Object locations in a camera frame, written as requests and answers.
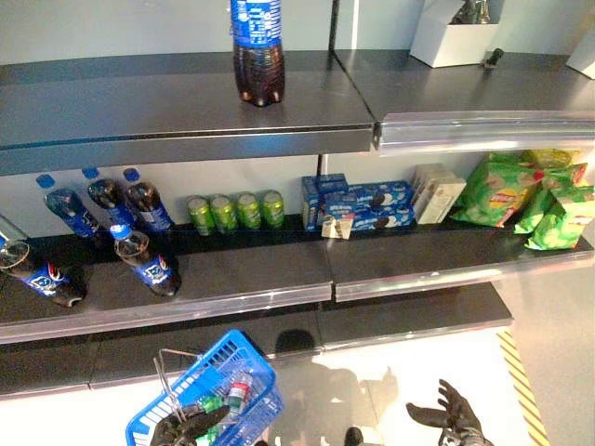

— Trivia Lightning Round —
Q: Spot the green Sprite bottle yellow cap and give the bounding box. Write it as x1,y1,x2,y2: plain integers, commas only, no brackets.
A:
192,392,233,446

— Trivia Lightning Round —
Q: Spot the small white red snack box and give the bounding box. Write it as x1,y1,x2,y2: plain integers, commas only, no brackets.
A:
321,217,353,242

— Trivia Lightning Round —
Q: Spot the small black clip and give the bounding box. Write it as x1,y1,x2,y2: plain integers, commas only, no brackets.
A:
482,46,506,72

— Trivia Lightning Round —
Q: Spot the dark metal shelf board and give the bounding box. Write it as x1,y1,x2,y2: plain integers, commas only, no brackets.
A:
0,211,595,346
0,48,595,177

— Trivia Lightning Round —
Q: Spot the slim dark blue box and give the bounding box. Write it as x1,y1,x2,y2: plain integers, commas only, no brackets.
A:
300,176,323,231

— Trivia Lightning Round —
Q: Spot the green snack bag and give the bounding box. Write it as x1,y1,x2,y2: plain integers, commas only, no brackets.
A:
526,184,595,252

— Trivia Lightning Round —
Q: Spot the large Pepsi cola bottle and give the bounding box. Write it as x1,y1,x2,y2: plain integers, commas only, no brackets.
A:
230,0,286,108

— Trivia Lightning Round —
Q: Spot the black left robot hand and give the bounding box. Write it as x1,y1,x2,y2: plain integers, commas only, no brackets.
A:
148,403,231,446

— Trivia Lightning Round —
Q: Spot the clear plastic price rail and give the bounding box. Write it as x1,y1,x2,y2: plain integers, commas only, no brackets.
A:
0,250,595,346
375,110,595,158

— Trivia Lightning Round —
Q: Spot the blue plastic shopping basket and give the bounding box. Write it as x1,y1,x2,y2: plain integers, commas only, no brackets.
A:
125,329,284,446

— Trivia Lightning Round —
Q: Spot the green potato chips bag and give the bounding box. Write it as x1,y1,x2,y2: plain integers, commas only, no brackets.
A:
512,162,589,236
449,151,544,230

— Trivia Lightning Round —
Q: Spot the clear water bottle red label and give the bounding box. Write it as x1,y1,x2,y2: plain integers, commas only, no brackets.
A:
225,369,255,415

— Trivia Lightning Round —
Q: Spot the upright blue Oreo box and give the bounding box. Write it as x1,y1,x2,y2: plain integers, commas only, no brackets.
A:
317,173,360,223

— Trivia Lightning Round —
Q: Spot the yellow black hazard tape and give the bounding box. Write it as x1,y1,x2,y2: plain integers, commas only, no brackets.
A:
496,328,553,446

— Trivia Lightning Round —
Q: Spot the yellow green chips bag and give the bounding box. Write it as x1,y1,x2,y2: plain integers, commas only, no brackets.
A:
519,148,586,171

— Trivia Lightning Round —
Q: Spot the white carton box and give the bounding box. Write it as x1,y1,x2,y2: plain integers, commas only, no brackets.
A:
412,177,468,226
410,163,457,205

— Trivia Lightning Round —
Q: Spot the silver foil snack bag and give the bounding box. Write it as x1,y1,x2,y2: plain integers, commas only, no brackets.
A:
448,0,495,26

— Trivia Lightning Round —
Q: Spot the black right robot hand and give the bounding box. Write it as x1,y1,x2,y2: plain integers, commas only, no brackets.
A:
405,378,484,445

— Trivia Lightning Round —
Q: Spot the white cardboard box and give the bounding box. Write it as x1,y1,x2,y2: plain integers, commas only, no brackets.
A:
408,0,507,69

